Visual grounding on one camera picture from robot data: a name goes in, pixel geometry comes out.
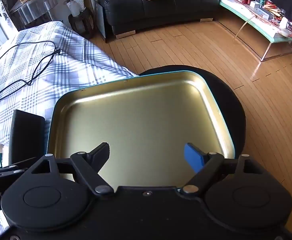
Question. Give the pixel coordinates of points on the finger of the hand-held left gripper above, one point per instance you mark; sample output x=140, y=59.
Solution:
x=3, y=173

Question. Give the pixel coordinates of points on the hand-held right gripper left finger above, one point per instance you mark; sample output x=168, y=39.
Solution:
x=101, y=155

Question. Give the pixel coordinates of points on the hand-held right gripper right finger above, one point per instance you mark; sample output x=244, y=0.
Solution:
x=193, y=158

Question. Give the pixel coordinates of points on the teal and gold tin tray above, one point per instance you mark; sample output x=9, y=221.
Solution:
x=141, y=120

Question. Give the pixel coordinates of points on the black box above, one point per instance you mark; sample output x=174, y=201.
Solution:
x=26, y=135

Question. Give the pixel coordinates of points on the black round stool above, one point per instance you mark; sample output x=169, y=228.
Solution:
x=226, y=97

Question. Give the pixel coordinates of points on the plaid bed cover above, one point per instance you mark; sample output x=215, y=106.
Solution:
x=61, y=62

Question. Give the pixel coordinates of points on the dark wooden plant stand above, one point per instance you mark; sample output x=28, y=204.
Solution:
x=82, y=25

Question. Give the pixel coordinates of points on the grey flat panel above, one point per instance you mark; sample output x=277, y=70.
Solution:
x=99, y=20

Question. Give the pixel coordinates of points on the glass coffee table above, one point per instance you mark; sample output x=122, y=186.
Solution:
x=250, y=20

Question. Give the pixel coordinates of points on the black leather sofa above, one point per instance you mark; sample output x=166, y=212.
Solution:
x=161, y=10

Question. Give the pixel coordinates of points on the glass side table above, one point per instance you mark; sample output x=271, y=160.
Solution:
x=36, y=10

